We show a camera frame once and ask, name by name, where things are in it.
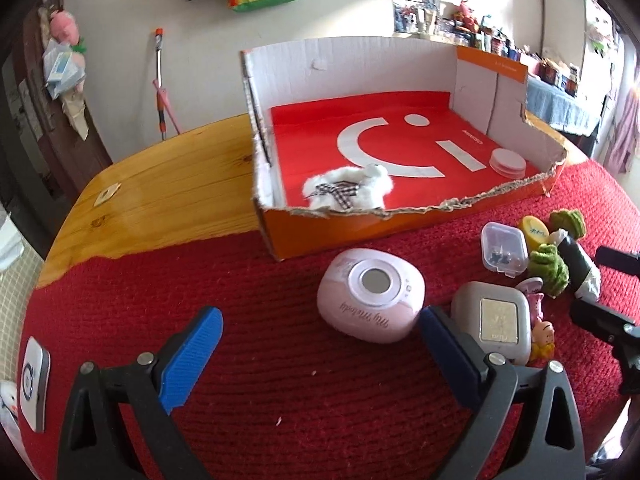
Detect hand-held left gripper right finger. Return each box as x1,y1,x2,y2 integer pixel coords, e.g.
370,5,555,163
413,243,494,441
419,305,587,480

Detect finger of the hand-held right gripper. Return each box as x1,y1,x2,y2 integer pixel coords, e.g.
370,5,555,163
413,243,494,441
570,300,640,396
596,246,640,277

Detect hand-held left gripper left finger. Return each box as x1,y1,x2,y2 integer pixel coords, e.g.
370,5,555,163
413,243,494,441
57,306,224,480

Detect black white sushi plush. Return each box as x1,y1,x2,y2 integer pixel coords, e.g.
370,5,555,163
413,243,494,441
547,229,602,303

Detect grey square case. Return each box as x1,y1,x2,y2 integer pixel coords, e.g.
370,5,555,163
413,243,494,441
451,281,532,366

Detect green plush toy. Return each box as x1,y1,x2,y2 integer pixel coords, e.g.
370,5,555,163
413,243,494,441
528,243,571,298
549,209,586,239

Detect pink figure toy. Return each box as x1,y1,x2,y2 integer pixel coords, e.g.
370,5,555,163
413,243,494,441
515,276,545,321

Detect pink round case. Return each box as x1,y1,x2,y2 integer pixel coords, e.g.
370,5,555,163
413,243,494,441
316,247,426,343

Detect orange white cardboard box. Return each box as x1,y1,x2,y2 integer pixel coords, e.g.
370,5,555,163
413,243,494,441
239,35,568,262

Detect red knitted mat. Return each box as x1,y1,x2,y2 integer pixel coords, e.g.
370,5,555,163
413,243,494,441
27,157,640,480

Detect yellow round container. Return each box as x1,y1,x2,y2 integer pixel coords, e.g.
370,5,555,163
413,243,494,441
520,215,551,252

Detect small clear plastic box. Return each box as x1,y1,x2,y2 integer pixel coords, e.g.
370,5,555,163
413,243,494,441
481,222,529,278

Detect pink curtain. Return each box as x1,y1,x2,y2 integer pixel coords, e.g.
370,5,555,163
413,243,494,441
602,55,640,176

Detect white round lid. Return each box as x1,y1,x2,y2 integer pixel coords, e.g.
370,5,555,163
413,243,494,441
489,147,527,177

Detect white rectangular device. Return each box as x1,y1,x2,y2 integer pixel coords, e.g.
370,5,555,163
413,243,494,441
19,336,52,433

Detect blue cloth covered table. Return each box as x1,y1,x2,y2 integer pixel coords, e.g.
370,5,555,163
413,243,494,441
525,77,601,158

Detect small white tag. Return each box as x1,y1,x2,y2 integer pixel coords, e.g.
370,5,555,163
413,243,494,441
94,183,122,206

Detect white fluffy star plush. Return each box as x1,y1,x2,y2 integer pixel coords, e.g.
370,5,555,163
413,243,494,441
302,162,393,211

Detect row of bottles and toys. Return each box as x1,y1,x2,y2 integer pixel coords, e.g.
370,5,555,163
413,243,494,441
392,0,583,98

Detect brown wooden door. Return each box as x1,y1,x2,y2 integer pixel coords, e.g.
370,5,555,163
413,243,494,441
0,0,113,201

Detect clear plastic bag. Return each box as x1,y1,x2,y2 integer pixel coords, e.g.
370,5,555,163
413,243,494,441
42,40,87,101

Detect pink plush toy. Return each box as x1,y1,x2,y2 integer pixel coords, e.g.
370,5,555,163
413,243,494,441
49,11,88,53

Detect metal mop handle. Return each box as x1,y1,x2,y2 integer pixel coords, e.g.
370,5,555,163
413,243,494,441
154,27,168,142

